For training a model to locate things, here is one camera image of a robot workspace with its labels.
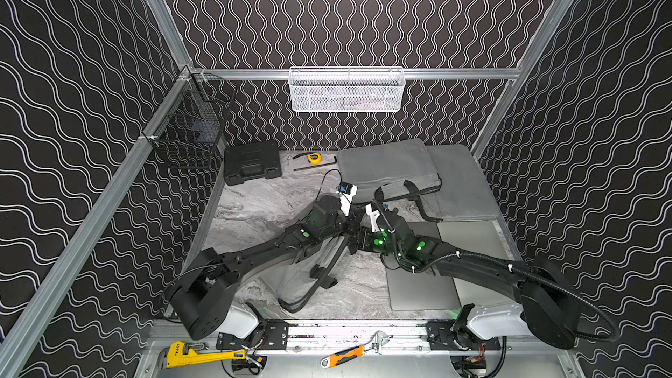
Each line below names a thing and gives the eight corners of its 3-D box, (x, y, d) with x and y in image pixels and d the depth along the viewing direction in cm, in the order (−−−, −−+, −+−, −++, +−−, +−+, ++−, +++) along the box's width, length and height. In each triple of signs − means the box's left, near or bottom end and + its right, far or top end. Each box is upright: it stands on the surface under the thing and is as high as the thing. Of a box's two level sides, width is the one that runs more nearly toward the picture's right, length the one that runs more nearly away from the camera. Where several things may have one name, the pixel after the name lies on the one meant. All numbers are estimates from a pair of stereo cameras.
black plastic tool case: (226, 187, 110) (221, 178, 106) (229, 150, 124) (225, 141, 120) (281, 179, 113) (279, 170, 109) (279, 144, 127) (276, 135, 123)
